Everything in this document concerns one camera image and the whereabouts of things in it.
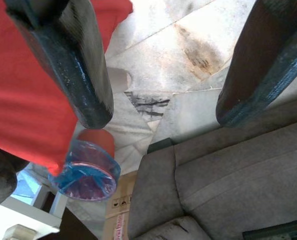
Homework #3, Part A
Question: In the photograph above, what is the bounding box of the black power strip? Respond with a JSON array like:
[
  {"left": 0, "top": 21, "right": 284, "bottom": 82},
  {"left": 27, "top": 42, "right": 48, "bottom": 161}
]
[{"left": 242, "top": 219, "right": 297, "bottom": 240}]

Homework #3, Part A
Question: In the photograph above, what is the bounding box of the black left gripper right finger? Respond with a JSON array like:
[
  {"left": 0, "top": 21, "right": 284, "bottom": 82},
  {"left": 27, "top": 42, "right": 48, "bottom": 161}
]
[{"left": 215, "top": 0, "right": 297, "bottom": 128}]

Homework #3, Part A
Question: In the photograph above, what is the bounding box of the small white box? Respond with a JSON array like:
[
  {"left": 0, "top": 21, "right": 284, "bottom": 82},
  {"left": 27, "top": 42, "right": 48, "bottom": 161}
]
[{"left": 3, "top": 223, "right": 38, "bottom": 240}]

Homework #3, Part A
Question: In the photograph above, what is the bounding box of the tall cardboard box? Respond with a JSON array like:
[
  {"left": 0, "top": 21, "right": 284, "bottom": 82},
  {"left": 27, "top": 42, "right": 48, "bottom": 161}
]
[{"left": 104, "top": 171, "right": 139, "bottom": 240}]

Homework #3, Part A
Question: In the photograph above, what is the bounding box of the red pillow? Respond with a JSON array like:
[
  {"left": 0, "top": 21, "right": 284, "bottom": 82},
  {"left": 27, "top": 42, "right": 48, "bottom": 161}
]
[{"left": 0, "top": 0, "right": 134, "bottom": 177}]

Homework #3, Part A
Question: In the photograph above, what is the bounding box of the red bin blue liner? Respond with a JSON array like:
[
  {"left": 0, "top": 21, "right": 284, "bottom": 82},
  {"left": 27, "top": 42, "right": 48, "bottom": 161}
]
[{"left": 47, "top": 128, "right": 122, "bottom": 202}]

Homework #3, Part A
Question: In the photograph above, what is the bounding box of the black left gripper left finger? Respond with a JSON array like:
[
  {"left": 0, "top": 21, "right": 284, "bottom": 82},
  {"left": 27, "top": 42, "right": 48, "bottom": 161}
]
[{"left": 5, "top": 0, "right": 114, "bottom": 130}]

